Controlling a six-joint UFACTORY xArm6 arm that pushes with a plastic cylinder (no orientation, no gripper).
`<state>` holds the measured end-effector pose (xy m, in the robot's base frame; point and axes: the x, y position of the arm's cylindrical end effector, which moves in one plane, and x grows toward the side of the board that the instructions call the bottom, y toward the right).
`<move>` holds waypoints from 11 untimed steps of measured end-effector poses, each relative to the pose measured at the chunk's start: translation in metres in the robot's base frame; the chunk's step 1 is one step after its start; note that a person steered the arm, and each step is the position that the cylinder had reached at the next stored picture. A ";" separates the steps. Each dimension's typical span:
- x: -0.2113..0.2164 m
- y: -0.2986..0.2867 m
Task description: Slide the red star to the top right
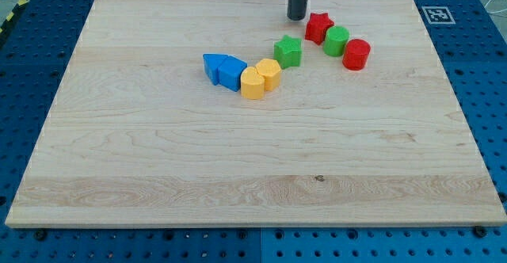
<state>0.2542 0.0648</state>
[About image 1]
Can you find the red star block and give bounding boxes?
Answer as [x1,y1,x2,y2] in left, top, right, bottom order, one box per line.
[305,13,334,45]

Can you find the green star block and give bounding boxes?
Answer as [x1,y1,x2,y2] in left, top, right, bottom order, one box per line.
[273,35,303,69]

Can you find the yellow heart block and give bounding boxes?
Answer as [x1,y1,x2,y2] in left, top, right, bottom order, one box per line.
[240,67,265,100]

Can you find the blue pentagon block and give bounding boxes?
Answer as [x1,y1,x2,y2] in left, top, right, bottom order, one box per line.
[218,55,247,92]

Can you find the yellow hexagon block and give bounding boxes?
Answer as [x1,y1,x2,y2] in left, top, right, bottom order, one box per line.
[255,59,282,91]

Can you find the light wooden board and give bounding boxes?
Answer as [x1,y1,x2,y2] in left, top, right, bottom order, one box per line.
[6,0,506,228]

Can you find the blue triangle block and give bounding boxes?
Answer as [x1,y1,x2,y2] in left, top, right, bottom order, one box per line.
[203,53,228,86]

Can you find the green cylinder block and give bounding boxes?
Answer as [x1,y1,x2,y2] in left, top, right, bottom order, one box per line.
[323,26,349,57]

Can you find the red cylinder block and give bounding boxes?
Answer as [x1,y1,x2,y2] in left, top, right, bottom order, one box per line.
[342,39,371,71]

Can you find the white fiducial marker tag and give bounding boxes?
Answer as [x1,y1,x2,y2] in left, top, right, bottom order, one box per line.
[421,6,456,25]

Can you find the yellow black hazard tape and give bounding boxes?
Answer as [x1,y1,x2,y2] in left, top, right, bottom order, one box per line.
[1,0,30,36]

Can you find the white cable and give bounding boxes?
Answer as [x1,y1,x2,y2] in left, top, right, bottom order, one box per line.
[483,0,507,16]

